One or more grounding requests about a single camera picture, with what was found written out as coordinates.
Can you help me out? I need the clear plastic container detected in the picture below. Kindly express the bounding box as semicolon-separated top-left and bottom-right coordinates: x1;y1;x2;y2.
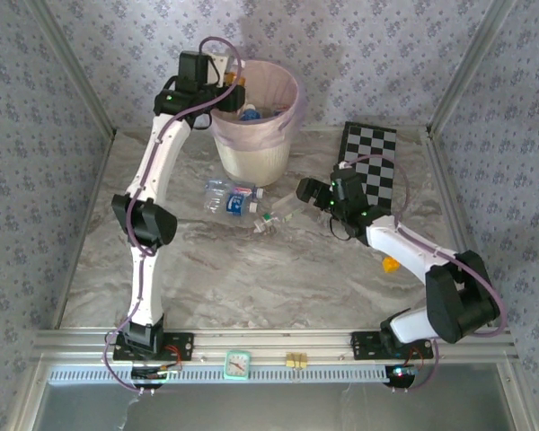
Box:
269;193;307;222

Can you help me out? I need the pink plastic bin liner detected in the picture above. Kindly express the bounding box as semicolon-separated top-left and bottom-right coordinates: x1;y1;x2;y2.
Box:
208;60;303;152

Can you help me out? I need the white waste bin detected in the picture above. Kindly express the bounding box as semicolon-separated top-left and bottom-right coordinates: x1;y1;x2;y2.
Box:
208;60;303;188

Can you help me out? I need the black grey chessboard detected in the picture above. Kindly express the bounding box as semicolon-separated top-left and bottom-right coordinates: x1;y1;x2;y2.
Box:
336;120;399;210

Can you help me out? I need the clear bottle pink white label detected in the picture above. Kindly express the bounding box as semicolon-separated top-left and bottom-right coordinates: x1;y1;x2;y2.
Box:
231;184;266;198

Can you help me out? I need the clear ribbed plastic bottle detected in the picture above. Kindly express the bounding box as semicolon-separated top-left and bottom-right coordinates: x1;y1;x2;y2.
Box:
202;179;234;216

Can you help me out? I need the small electronics board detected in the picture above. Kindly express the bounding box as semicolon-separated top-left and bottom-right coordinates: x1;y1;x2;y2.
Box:
129;364;183;383
385;364;421;387

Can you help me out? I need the small green alarm clock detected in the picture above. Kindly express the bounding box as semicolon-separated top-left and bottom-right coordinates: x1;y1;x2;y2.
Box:
223;349;252;382

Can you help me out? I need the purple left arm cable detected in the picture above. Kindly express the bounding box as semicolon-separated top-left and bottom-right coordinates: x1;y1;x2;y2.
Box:
102;38;244;395

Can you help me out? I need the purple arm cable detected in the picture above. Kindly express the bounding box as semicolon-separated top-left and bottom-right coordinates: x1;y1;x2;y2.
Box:
339;154;508;394
102;38;244;395

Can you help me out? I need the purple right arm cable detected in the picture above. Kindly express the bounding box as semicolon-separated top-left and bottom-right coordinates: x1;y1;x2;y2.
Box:
339;154;508;394

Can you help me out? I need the aluminium side rail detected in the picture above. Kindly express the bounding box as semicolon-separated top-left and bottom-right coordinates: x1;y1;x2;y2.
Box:
424;128;498;329

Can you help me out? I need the aluminium frame post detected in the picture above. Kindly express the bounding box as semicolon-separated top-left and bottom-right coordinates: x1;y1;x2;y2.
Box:
24;0;118;140
426;0;520;138

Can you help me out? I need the aluminium frame rail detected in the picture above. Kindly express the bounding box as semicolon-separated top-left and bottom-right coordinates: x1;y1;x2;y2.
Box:
31;327;520;365

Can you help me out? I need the grey slotted cable duct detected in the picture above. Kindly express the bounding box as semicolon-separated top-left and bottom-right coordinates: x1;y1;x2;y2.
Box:
48;362;390;385

